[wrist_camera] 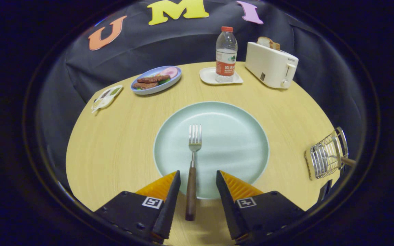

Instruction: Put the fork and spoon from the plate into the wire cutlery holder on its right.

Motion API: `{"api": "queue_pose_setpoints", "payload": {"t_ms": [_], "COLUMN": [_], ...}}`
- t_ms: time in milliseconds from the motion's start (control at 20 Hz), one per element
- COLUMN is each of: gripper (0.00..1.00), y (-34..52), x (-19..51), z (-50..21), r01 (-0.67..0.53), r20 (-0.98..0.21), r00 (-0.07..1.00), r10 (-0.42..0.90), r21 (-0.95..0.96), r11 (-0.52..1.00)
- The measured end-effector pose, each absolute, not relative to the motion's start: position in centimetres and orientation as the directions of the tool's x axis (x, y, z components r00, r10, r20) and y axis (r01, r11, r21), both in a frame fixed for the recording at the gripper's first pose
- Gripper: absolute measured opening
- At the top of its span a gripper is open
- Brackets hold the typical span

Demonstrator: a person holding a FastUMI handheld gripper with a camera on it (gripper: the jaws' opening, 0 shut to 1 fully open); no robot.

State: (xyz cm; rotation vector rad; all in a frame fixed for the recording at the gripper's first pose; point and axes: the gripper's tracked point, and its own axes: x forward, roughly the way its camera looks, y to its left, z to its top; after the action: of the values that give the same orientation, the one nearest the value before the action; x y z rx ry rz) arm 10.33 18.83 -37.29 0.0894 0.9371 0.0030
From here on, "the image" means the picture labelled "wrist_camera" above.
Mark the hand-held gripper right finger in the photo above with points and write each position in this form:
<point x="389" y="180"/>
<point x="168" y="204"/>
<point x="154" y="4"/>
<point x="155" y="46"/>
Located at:
<point x="227" y="205"/>

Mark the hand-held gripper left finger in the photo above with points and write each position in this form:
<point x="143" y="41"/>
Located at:
<point x="169" y="205"/>

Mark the light green round plate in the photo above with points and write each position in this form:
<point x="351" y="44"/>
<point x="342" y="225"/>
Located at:
<point x="231" y="143"/>

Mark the small black box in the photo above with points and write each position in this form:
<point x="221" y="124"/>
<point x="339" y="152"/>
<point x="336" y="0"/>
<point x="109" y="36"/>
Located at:
<point x="325" y="190"/>

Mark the blue oval plate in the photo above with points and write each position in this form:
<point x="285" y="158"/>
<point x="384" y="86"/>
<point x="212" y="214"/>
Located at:
<point x="149" y="91"/>

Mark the brown meat patty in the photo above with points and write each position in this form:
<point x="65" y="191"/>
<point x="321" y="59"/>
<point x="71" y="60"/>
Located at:
<point x="152" y="79"/>
<point x="145" y="85"/>

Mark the white divided sauce dish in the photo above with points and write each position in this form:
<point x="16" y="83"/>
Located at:
<point x="106" y="97"/>

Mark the white square coaster tray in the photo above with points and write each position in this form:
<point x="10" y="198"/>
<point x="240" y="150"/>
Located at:
<point x="207" y="77"/>

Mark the pink ham slice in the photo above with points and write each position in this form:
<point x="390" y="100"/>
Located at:
<point x="169" y="72"/>

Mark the white toaster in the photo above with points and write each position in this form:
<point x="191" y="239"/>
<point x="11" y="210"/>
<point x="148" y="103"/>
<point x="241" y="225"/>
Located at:
<point x="268" y="66"/>

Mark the clear plastic water bottle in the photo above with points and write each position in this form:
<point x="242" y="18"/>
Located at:
<point x="226" y="51"/>

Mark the black backdrop cloth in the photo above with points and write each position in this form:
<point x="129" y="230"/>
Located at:
<point x="183" y="44"/>

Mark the toasted bread slice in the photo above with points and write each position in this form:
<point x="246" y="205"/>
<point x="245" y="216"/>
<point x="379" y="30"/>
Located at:
<point x="263" y="42"/>
<point x="275" y="45"/>

